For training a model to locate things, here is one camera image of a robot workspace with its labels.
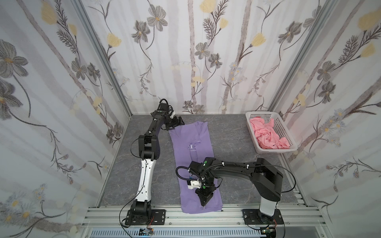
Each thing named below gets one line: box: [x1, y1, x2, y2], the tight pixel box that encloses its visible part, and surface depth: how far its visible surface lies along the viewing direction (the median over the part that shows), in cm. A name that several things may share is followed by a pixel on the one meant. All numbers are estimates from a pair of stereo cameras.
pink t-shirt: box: [249, 116, 291, 150], surface depth 100 cm
